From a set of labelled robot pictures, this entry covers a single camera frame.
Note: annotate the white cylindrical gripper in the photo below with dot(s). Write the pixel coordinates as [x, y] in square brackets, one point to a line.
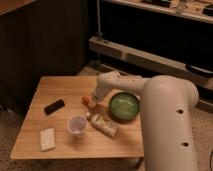
[98, 97]

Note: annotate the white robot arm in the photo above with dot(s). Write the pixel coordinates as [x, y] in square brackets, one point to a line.
[165, 104]

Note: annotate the green ceramic bowl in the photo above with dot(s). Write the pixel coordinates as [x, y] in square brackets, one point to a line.
[124, 106]

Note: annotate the white labelled bottle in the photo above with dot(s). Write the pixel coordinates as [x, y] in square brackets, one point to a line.
[102, 124]

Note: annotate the low wooden table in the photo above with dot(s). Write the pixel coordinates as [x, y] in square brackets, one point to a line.
[93, 144]

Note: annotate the black rectangular block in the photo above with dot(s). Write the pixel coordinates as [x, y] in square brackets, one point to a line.
[54, 107]

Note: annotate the dark wooden cabinet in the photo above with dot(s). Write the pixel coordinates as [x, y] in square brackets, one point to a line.
[39, 38]

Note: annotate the metal vertical pole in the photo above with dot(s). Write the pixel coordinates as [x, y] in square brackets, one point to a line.
[99, 33]

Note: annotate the grey metal shelf beam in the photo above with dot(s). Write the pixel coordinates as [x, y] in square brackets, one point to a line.
[149, 61]

